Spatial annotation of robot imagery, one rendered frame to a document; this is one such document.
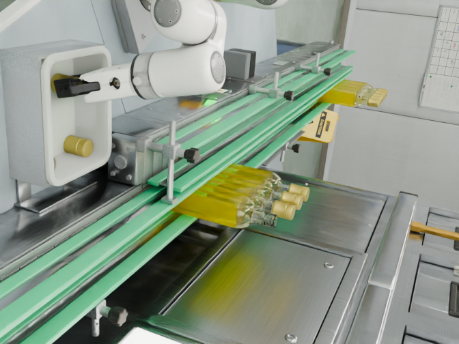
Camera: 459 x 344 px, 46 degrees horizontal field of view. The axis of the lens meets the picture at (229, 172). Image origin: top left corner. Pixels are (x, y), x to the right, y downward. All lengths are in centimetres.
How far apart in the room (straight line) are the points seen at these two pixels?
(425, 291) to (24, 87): 94
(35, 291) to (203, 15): 46
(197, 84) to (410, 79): 619
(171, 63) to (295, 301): 54
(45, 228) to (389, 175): 652
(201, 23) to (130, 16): 36
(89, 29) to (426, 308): 91
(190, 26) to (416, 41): 616
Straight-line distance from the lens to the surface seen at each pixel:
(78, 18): 108
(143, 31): 120
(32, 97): 91
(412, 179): 724
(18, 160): 97
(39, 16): 100
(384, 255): 133
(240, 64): 165
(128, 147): 105
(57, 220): 96
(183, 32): 79
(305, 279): 117
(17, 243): 90
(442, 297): 131
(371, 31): 693
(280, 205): 115
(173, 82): 83
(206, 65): 81
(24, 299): 80
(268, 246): 127
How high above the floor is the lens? 141
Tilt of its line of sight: 20 degrees down
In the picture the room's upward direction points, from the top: 103 degrees clockwise
